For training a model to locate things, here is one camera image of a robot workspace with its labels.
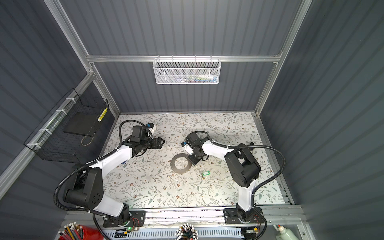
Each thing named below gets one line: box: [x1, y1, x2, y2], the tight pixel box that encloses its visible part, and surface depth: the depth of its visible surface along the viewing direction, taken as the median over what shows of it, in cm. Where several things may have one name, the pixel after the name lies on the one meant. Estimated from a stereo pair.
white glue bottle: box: [273, 224, 299, 240], surface depth 65 cm
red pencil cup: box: [58, 222, 104, 240], surface depth 60 cm
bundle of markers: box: [175, 223, 198, 240], surface depth 57 cm
